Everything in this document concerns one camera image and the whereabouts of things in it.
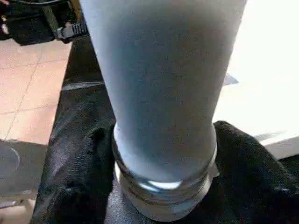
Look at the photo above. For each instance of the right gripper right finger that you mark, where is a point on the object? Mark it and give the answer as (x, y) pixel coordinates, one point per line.
(252, 182)

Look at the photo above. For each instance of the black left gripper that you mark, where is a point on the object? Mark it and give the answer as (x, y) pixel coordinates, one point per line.
(35, 23)

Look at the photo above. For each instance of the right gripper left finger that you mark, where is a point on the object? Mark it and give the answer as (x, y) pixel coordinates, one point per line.
(81, 175)

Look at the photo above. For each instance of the white plastic table top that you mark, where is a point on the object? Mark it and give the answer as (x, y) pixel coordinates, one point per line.
(268, 81)

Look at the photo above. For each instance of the white plastic table leg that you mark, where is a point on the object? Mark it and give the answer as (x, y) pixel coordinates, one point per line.
(163, 81)

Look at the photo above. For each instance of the black mat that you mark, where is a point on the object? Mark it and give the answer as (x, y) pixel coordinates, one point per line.
(81, 98)

